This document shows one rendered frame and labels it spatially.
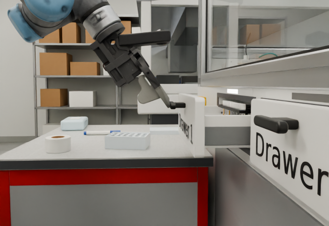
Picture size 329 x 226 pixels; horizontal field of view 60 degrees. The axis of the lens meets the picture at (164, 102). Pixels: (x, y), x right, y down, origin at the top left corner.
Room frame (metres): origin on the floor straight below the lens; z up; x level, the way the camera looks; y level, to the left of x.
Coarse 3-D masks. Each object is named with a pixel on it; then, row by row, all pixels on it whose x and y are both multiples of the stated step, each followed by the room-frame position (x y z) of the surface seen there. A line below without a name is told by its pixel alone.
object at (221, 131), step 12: (216, 108) 0.77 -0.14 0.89; (216, 120) 0.53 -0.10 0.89; (228, 120) 0.53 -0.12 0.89; (240, 120) 0.53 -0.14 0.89; (216, 132) 0.53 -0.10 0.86; (228, 132) 0.53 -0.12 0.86; (240, 132) 0.53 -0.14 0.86; (216, 144) 0.53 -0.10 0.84; (228, 144) 0.53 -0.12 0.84; (240, 144) 0.53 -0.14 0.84
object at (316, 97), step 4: (292, 96) 0.38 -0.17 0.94; (296, 96) 0.37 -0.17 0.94; (300, 96) 0.36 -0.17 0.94; (304, 96) 0.35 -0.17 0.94; (308, 96) 0.34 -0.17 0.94; (312, 96) 0.33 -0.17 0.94; (316, 96) 0.33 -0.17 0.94; (320, 96) 0.32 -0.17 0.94; (324, 96) 0.31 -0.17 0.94; (328, 96) 0.30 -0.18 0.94; (308, 100) 0.34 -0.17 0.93; (312, 100) 0.33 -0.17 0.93; (316, 100) 0.33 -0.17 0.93; (320, 100) 0.32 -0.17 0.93; (324, 100) 0.31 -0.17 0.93; (328, 100) 0.30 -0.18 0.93
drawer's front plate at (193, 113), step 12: (180, 96) 0.75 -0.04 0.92; (192, 96) 0.58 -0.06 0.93; (180, 108) 0.75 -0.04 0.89; (192, 108) 0.54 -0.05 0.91; (204, 108) 0.51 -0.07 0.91; (192, 120) 0.54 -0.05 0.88; (204, 120) 0.51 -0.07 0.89; (180, 132) 0.74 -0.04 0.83; (192, 132) 0.54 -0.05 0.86; (204, 132) 0.51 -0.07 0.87; (192, 144) 0.53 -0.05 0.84; (204, 144) 0.51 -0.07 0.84
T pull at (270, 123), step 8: (256, 120) 0.37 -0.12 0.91; (264, 120) 0.34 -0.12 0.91; (272, 120) 0.32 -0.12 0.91; (280, 120) 0.32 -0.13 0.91; (288, 120) 0.33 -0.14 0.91; (296, 120) 0.33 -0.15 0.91; (272, 128) 0.32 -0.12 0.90; (280, 128) 0.30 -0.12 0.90; (288, 128) 0.33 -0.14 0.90; (296, 128) 0.33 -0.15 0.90
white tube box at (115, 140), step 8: (112, 136) 0.84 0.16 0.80; (120, 136) 0.84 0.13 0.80; (128, 136) 0.86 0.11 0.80; (136, 136) 0.86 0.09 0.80; (144, 136) 0.86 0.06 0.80; (112, 144) 0.84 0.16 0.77; (120, 144) 0.84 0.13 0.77; (128, 144) 0.83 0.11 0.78; (136, 144) 0.83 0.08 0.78; (144, 144) 0.83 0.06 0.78
